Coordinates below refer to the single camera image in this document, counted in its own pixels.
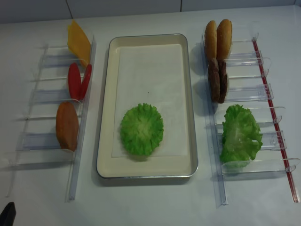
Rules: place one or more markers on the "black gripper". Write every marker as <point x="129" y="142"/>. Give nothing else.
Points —
<point x="8" y="215"/>

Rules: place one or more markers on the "red tomato slice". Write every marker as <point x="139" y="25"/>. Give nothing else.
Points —
<point x="74" y="81"/>
<point x="85" y="82"/>

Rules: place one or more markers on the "green lettuce leaf on tray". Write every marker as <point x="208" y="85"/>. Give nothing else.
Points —
<point x="141" y="131"/>

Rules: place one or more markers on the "yellow cheese slice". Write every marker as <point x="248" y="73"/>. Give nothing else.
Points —
<point x="78" y="43"/>

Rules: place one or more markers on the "green lettuce leaf in rack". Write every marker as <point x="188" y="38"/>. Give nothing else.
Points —
<point x="241" y="138"/>

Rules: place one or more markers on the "left brown meat patty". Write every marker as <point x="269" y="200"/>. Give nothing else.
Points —
<point x="214" y="79"/>

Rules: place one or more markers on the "brown meat patty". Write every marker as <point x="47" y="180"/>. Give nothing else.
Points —
<point x="223" y="81"/>
<point x="214" y="79"/>

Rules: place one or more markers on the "right brown meat patty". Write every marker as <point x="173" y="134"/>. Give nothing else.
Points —
<point x="223" y="81"/>

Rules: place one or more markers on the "left clear acrylic rack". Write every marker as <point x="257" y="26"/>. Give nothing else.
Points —
<point x="37" y="145"/>

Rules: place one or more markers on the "clear acrylic rack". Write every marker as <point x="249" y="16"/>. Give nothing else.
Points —
<point x="248" y="86"/>
<point x="37" y="145"/>

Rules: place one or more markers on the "brown fried chicken patty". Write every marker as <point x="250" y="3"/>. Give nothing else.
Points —
<point x="67" y="126"/>

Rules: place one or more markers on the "cream metal tray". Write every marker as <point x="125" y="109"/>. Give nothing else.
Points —
<point x="154" y="166"/>

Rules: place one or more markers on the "white paper liner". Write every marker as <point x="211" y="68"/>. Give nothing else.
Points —
<point x="153" y="75"/>

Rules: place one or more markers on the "right clear acrylic rack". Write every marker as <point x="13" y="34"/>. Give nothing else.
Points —
<point x="248" y="86"/>

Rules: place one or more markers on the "left burger bun half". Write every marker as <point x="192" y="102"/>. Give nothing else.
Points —
<point x="211" y="40"/>

